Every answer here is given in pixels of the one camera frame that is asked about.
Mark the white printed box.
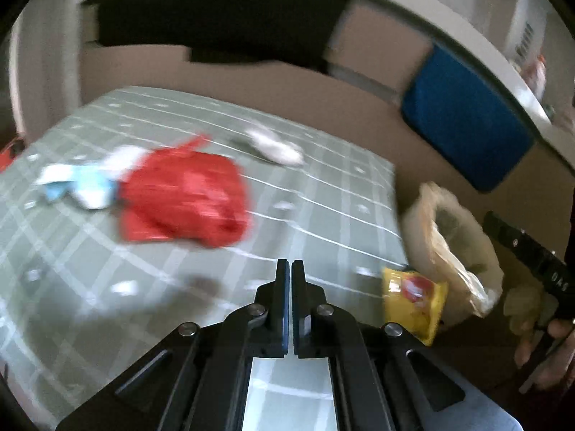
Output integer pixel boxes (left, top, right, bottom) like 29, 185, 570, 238
422, 0, 551, 73

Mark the white crumpled tissue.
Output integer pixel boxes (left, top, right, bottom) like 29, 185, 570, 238
245, 126, 305, 167

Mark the yellow snack packet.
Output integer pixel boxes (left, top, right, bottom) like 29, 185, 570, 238
382, 266, 450, 347

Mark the beige plastic bag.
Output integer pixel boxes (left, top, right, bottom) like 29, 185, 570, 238
401, 181, 546, 337

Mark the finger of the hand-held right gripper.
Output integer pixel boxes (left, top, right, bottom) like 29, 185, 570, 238
483, 210, 555, 281

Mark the white blue crumpled wrapper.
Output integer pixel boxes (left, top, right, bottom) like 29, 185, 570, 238
36, 144, 147, 211

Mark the green grid mat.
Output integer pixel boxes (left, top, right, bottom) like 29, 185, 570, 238
0, 86, 407, 431

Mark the person's right hand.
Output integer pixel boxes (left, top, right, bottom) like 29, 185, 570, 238
514, 316, 575, 391

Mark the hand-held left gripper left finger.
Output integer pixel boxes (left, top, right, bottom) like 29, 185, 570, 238
56, 258, 291, 431

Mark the red plastic bag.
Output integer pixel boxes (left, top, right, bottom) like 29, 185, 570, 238
118, 134, 252, 249

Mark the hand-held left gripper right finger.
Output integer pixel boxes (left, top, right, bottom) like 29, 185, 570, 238
292, 259, 524, 431

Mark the blue cushion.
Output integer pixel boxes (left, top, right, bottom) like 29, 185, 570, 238
401, 44, 536, 193

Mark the white table frame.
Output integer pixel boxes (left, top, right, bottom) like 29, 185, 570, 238
8, 0, 575, 153

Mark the red object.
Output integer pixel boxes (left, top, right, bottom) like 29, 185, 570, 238
0, 137, 27, 172

